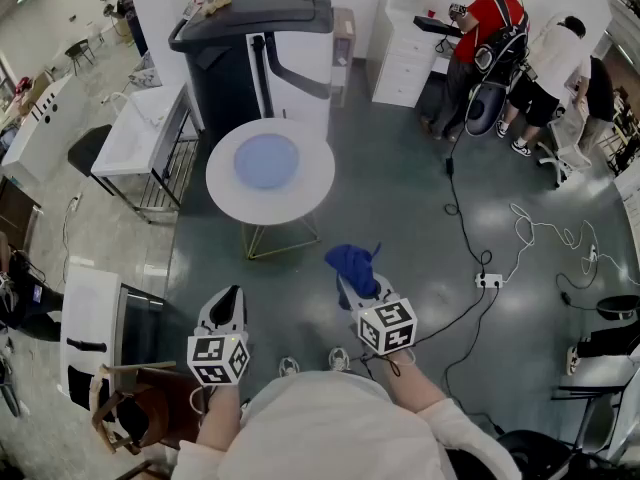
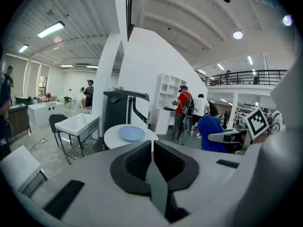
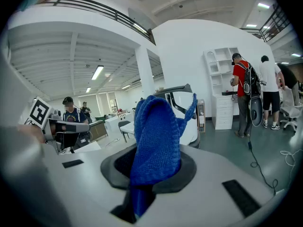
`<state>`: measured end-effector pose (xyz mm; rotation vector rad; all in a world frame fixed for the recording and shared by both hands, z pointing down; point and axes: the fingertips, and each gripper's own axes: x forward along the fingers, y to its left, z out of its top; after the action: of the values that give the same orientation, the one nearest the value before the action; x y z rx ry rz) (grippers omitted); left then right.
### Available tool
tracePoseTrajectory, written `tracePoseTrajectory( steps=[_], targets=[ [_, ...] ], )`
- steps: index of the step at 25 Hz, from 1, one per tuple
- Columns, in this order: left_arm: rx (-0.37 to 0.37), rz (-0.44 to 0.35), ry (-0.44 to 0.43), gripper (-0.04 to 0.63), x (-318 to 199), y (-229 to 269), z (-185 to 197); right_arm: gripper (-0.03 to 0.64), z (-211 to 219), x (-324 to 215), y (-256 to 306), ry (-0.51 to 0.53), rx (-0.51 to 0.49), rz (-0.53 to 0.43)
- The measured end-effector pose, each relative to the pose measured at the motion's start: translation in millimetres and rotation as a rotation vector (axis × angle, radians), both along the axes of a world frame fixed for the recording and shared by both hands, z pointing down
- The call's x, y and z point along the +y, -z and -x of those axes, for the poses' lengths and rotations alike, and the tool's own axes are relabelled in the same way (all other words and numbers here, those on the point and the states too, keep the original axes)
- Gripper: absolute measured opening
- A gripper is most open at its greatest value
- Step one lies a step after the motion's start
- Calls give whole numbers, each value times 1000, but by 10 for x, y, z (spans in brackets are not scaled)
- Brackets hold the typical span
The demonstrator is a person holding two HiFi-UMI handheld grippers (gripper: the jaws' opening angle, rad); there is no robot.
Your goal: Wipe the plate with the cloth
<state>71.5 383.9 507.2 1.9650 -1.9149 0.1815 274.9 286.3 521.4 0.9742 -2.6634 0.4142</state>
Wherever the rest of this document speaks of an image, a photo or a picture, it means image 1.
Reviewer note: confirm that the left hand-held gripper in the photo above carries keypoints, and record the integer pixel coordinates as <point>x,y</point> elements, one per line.
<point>215,358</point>

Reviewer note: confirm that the white power strip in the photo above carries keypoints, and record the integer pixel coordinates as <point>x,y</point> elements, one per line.
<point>489,281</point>

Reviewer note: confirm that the person's right shoe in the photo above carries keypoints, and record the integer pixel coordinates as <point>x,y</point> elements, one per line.
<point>339,359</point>

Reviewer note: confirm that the person's right forearm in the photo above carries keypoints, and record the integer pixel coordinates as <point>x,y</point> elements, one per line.
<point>412,383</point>

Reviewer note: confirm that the black flat box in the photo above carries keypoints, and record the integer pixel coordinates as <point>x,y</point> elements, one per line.
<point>435,25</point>

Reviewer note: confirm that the white panel with black dots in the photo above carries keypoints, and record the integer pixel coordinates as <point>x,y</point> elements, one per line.
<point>35,128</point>

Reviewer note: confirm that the person's shoe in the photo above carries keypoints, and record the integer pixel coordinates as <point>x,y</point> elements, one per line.
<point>339,359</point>
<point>289,366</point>

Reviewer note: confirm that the black office chair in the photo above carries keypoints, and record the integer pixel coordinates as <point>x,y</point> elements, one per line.
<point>535,455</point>

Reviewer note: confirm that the light blue bowl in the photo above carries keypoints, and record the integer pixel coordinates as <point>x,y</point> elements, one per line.
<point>267,162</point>

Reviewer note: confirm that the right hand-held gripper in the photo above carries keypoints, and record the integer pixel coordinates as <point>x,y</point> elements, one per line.
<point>387,328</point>

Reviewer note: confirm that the person's left shoe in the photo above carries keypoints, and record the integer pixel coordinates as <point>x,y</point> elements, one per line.
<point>289,366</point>

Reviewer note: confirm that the beige rag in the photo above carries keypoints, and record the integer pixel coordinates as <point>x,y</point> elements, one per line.
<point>217,3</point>

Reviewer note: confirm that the round white table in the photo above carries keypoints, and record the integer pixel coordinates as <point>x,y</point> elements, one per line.
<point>270,205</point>

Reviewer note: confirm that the blue cloth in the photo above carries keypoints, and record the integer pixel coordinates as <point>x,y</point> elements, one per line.
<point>356,268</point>

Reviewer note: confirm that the cardboard box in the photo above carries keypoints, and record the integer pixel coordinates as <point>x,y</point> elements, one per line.
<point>342,43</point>

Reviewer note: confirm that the small black chair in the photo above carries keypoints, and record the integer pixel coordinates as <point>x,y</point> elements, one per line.
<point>79,53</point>

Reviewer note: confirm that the white desk with shelves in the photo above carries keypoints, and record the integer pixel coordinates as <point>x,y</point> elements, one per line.
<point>400,68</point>

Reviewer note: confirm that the black round seat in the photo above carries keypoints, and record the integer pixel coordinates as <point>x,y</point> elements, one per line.
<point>617,308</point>

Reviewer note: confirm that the black white backpack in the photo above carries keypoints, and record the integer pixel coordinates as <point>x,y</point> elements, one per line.
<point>502,43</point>

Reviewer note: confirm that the wooden chair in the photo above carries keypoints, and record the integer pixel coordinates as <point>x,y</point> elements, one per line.
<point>155,403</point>

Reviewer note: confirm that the person's white top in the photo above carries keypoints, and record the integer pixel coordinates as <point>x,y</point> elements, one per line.
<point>330,433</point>

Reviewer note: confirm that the person's left forearm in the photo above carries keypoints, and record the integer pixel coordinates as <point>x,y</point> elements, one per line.
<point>220,413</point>

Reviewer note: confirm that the large black white machine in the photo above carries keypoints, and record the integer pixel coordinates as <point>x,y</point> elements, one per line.
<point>225,68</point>

